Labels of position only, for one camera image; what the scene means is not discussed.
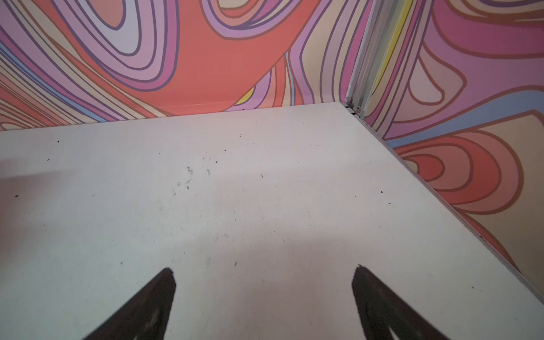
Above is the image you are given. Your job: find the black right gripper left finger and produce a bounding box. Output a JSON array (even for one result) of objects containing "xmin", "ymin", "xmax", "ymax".
[{"xmin": 86, "ymin": 268, "xmax": 177, "ymax": 340}]

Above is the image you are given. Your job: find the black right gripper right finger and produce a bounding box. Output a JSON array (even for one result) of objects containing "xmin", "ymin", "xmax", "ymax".
[{"xmin": 351, "ymin": 266, "xmax": 446, "ymax": 339}]

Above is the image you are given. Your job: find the aluminium corner frame post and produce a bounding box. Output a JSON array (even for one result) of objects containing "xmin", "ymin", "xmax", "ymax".
[{"xmin": 346, "ymin": 1, "xmax": 405, "ymax": 118}]

